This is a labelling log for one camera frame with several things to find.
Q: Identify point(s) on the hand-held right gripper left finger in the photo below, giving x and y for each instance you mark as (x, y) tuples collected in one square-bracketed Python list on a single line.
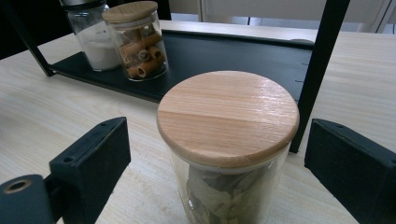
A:
[(90, 165)]

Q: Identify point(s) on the wooden-lid glass jar cinnamon sticks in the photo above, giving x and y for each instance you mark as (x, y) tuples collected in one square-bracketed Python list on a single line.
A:
[(140, 53)]

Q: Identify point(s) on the wooden-lid glass jar dried leaves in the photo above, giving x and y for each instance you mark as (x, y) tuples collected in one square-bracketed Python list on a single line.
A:
[(227, 118)]

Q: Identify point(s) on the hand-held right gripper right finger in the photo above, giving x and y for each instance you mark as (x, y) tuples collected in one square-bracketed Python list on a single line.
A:
[(355, 174)]

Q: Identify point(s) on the white background furniture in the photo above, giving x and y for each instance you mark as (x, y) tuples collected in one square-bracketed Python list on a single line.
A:
[(280, 11)]

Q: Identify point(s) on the metal-lid glass jar white powder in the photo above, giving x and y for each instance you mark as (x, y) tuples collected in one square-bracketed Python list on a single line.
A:
[(93, 43)]

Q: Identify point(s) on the black two-tier metal rack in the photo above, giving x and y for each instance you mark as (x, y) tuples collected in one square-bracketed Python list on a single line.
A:
[(233, 59)]

